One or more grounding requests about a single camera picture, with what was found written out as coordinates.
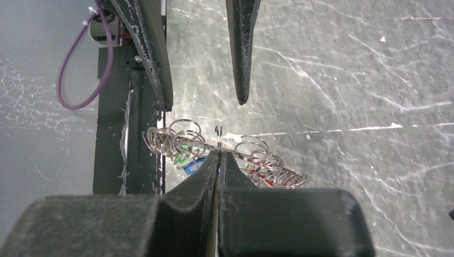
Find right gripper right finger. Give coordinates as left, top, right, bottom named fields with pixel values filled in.
left=218, top=152, right=375, bottom=256

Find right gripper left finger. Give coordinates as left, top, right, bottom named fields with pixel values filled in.
left=1, top=151, right=218, bottom=256

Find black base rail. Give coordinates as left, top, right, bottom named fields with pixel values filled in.
left=92, top=0, right=168, bottom=196

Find metal keyring with keys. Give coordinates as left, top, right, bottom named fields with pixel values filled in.
left=142, top=118, right=309, bottom=189

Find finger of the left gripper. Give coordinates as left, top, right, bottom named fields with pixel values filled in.
left=111, top=0, right=173, bottom=112
left=225, top=0, right=261, bottom=105

